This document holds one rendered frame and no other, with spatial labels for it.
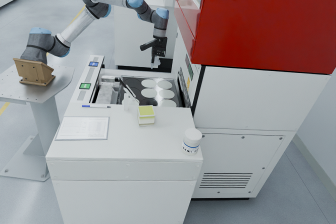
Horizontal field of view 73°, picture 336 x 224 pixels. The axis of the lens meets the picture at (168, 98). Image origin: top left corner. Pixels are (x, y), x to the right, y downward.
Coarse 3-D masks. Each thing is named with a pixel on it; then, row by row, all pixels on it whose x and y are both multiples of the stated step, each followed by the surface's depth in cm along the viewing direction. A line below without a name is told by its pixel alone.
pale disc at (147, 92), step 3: (144, 90) 142; (147, 90) 142; (150, 90) 142; (153, 90) 143; (141, 93) 139; (144, 93) 139; (147, 93) 139; (150, 93) 140; (153, 93) 140; (156, 93) 141; (147, 96) 137; (150, 96) 137; (153, 96) 138
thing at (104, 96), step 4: (100, 92) 138; (104, 92) 138; (108, 92) 139; (112, 92) 142; (100, 96) 134; (104, 96) 135; (108, 96) 135; (96, 100) 131; (100, 100) 131; (104, 100) 132; (108, 100) 132
